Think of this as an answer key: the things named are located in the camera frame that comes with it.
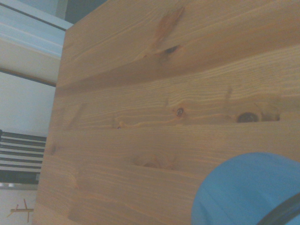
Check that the black slatted rack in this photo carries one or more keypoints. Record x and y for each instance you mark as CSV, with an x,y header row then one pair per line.
x,y
21,154

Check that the small wooden sticks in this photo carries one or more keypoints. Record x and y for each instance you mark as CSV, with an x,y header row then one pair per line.
x,y
22,210

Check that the blue mug with black rim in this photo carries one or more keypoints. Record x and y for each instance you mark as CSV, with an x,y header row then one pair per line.
x,y
241,187

